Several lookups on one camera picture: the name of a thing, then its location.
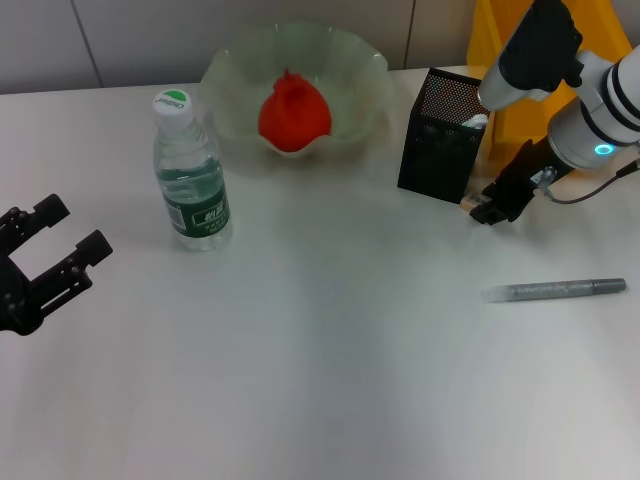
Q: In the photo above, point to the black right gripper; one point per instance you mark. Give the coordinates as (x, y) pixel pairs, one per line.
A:
(530, 175)

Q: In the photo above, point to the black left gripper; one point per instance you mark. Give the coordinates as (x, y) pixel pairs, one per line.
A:
(15, 300)

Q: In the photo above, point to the small beige eraser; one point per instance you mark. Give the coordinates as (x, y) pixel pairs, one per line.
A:
(470, 201)

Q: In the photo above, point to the black mesh pen holder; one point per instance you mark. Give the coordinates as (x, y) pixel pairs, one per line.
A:
(435, 165)

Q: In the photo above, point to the mint green pen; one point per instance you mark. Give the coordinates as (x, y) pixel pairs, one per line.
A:
(475, 121)

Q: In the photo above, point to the silver marker pen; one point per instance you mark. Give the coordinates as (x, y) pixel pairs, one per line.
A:
(555, 290)

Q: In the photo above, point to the clear plastic water bottle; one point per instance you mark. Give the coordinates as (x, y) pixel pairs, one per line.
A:
(195, 150)

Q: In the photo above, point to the orange fruit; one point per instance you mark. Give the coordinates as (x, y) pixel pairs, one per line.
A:
(295, 115)

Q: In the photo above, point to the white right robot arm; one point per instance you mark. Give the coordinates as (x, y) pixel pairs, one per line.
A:
(600, 115)

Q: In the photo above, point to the green glass fruit bowl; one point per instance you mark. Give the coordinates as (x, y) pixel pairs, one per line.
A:
(350, 75)

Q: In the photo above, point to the yellow plastic storage bin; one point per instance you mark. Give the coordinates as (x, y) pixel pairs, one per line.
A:
(525, 125)

